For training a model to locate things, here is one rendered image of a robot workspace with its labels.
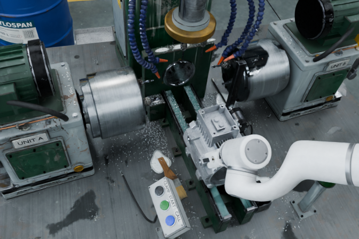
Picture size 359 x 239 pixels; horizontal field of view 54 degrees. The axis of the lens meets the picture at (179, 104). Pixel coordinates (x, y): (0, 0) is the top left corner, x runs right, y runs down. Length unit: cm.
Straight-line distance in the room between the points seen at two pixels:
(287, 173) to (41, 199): 96
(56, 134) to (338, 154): 85
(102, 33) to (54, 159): 154
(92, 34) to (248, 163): 202
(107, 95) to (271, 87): 66
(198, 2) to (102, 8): 251
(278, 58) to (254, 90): 16
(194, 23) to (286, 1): 288
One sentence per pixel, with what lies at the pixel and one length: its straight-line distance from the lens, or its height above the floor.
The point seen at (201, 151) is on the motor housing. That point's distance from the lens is 122.
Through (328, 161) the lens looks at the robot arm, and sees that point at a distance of 82.
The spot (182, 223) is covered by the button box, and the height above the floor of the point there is 108.
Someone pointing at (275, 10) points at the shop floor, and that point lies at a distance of 385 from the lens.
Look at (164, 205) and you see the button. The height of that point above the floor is 107.
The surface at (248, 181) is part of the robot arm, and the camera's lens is 90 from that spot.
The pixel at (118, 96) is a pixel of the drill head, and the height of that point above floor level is 115.
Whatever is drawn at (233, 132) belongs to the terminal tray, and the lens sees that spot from 120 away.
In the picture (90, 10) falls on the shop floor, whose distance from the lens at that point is 360.
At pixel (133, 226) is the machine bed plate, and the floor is 80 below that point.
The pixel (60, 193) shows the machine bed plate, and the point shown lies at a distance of 147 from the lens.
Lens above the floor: 209
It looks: 50 degrees down
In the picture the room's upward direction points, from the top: 6 degrees clockwise
